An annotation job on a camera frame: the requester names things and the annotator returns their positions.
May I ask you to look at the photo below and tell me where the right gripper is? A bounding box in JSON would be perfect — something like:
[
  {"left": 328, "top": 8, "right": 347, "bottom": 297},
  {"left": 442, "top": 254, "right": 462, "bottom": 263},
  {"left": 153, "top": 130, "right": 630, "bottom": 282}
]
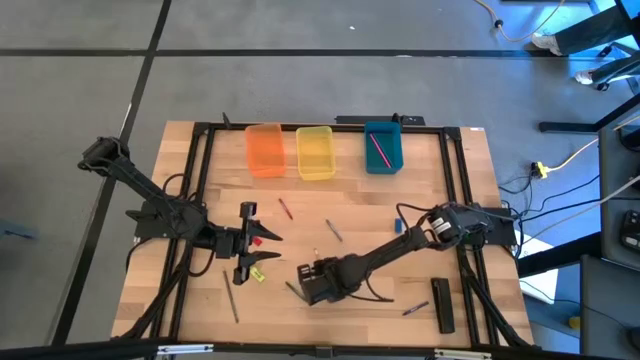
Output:
[{"left": 297, "top": 253, "right": 362, "bottom": 307}]

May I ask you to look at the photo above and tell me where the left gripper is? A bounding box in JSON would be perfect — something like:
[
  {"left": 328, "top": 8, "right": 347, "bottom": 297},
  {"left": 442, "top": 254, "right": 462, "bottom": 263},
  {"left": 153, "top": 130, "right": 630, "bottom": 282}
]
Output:
[{"left": 214, "top": 201, "right": 284, "bottom": 286}]

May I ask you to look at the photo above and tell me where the grey pen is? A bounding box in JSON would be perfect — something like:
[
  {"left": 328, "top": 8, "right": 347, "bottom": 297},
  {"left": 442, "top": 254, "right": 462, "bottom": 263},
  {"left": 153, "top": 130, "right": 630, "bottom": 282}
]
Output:
[{"left": 325, "top": 218, "right": 344, "bottom": 243}]

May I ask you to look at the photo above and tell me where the dark brown pencil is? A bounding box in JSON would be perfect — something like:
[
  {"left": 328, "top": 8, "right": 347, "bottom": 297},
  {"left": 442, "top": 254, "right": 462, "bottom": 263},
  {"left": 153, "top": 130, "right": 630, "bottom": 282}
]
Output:
[{"left": 222, "top": 269, "right": 240, "bottom": 325}]

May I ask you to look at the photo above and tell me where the pink pencil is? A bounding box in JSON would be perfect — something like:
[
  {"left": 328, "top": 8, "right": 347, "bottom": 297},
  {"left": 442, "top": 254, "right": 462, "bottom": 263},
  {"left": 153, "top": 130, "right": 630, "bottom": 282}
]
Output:
[{"left": 368, "top": 132, "right": 393, "bottom": 170}]

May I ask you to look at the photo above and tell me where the orange translucent bin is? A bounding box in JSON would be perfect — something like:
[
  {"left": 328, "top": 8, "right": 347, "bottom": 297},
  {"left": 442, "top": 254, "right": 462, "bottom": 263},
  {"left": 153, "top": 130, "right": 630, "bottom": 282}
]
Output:
[{"left": 244, "top": 122, "right": 287, "bottom": 180}]

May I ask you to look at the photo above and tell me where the yellow translucent bin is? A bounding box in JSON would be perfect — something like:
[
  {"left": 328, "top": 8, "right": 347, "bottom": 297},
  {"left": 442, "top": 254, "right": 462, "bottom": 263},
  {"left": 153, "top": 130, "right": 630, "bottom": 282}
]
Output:
[{"left": 295, "top": 125, "right": 337, "bottom": 182}]

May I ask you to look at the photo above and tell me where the flat black rectangular box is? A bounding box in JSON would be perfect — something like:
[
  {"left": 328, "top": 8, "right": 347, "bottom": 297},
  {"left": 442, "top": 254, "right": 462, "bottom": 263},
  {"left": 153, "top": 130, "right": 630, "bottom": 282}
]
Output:
[{"left": 430, "top": 277, "right": 457, "bottom": 335}]

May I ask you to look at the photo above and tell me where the teal plastic bin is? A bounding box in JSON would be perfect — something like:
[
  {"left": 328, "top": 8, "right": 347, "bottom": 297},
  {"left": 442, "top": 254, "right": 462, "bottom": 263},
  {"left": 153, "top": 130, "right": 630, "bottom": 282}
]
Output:
[{"left": 363, "top": 121, "right": 404, "bottom": 176}]

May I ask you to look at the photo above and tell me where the flat black bar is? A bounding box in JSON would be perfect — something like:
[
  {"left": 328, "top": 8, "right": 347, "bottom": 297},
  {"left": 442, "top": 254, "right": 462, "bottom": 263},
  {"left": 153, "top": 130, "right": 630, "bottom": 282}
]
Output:
[{"left": 333, "top": 113, "right": 427, "bottom": 127}]

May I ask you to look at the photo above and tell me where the black rig beam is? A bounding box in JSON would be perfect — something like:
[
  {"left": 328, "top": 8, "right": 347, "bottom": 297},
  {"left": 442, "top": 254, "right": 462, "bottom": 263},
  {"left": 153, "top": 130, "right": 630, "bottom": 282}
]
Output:
[{"left": 0, "top": 338, "right": 640, "bottom": 360}]

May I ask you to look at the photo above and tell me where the white paper sheet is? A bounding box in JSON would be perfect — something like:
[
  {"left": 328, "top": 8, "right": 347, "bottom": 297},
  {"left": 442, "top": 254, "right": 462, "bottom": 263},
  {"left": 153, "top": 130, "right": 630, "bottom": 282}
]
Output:
[{"left": 517, "top": 234, "right": 560, "bottom": 305}]

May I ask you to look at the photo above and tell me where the black desk leg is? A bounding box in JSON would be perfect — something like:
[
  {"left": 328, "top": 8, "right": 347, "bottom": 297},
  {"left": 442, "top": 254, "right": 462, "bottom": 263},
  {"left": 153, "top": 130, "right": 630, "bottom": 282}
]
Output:
[
  {"left": 538, "top": 92, "right": 640, "bottom": 134},
  {"left": 517, "top": 232, "right": 604, "bottom": 279}
]

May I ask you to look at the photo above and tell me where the blue floor object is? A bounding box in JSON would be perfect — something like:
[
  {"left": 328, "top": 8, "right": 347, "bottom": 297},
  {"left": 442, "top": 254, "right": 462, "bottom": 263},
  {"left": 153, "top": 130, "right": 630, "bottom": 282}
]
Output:
[{"left": 0, "top": 218, "right": 40, "bottom": 242}]

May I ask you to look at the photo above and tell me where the grey desk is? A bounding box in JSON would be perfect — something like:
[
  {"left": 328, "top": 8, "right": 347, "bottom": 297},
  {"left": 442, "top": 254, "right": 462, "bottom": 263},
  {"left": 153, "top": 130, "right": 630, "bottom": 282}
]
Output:
[{"left": 597, "top": 112, "right": 640, "bottom": 261}]

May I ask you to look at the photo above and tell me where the black controller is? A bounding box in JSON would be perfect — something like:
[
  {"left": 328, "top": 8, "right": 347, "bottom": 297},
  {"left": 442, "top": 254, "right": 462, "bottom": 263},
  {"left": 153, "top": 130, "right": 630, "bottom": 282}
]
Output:
[{"left": 619, "top": 209, "right": 640, "bottom": 253}]

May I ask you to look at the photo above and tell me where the person's leg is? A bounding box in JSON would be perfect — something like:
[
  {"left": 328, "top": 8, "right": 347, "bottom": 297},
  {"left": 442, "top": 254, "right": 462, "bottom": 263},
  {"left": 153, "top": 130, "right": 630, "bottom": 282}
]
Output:
[
  {"left": 573, "top": 49, "right": 640, "bottom": 92},
  {"left": 529, "top": 3, "right": 640, "bottom": 57}
]

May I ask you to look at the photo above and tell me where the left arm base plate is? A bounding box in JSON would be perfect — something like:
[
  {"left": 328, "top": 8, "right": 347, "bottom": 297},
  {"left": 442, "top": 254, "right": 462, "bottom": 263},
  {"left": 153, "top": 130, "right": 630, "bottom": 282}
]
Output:
[{"left": 125, "top": 199, "right": 207, "bottom": 240}]

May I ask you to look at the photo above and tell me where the silver bracket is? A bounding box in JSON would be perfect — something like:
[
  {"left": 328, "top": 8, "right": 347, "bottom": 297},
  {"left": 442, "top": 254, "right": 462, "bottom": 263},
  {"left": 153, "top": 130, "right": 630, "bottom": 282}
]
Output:
[
  {"left": 433, "top": 348, "right": 494, "bottom": 360},
  {"left": 156, "top": 343, "right": 215, "bottom": 357}
]

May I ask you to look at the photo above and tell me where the black aluminium table frame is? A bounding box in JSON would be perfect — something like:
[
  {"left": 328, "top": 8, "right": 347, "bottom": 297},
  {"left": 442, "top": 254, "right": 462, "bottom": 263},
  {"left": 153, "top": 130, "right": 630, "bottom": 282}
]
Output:
[{"left": 112, "top": 121, "right": 536, "bottom": 351}]

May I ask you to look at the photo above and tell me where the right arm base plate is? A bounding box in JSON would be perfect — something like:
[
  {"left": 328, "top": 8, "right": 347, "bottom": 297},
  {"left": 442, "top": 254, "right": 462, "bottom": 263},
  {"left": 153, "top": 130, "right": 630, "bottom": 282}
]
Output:
[{"left": 449, "top": 202, "right": 517, "bottom": 247}]

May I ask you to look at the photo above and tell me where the grey floor cable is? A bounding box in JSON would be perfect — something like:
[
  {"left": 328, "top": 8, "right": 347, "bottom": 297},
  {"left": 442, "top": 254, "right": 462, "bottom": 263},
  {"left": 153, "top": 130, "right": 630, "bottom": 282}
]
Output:
[{"left": 519, "top": 174, "right": 640, "bottom": 246}]

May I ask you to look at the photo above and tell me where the yellow floor cable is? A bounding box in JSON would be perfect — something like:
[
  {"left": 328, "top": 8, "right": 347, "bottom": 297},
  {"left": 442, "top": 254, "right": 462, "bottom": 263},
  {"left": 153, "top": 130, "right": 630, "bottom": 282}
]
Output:
[{"left": 544, "top": 113, "right": 640, "bottom": 174}]

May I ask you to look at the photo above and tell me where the cream floor cable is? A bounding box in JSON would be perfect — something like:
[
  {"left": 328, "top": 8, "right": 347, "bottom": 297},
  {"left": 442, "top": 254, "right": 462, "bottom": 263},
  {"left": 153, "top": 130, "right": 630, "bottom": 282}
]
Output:
[{"left": 472, "top": 0, "right": 569, "bottom": 44}]

